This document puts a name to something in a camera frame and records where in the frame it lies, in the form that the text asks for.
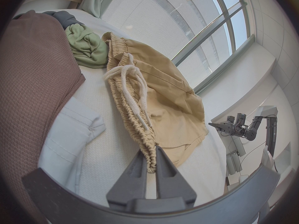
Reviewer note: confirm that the window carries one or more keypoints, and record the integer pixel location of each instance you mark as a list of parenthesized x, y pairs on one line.
[(151, 20)]

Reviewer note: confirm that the black garment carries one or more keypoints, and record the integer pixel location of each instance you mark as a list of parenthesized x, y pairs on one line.
[(65, 17)]

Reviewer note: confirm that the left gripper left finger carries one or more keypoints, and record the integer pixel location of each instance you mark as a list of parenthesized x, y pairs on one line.
[(130, 183)]

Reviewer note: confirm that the tan shorts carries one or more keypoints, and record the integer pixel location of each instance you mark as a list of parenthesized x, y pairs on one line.
[(163, 83)]

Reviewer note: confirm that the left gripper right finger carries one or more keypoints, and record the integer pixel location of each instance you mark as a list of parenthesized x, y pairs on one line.
[(170, 183)]

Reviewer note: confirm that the bed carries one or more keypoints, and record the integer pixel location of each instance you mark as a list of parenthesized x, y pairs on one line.
[(105, 171)]

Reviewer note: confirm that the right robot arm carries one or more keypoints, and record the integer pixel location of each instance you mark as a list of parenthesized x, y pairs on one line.
[(252, 131)]

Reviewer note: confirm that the white garment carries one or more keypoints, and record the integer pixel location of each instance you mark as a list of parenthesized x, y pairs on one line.
[(67, 134)]

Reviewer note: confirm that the brown garment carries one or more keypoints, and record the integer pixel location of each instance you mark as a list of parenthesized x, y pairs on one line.
[(35, 78)]

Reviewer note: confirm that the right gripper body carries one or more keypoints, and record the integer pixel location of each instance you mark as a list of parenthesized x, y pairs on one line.
[(227, 127)]

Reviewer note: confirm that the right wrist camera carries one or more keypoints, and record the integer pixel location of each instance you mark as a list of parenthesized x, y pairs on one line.
[(230, 119)]

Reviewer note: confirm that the green garment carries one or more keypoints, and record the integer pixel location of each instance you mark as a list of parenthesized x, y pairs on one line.
[(86, 48)]

